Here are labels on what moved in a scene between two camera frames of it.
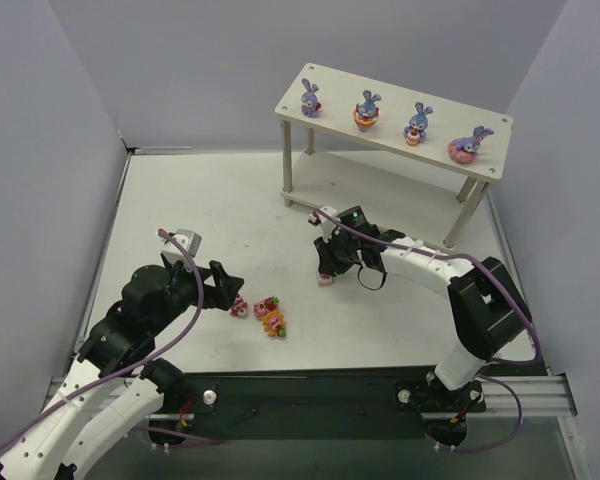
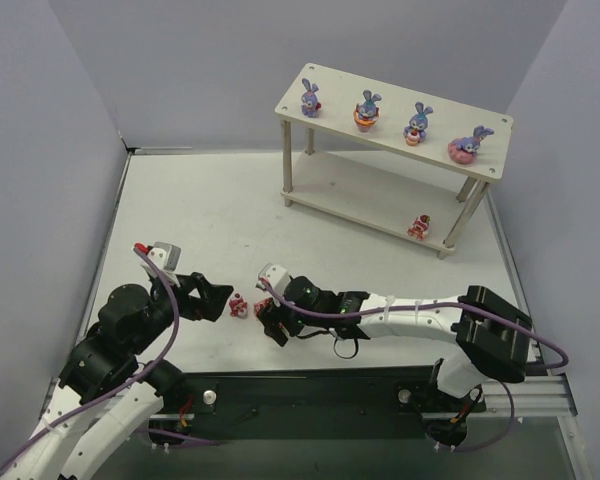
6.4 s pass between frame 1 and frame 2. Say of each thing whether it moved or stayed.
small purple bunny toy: stayed
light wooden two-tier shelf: stayed
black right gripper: moved
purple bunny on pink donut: stayed
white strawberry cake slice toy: moved
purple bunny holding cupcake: stayed
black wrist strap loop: moved
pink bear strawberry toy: stayed
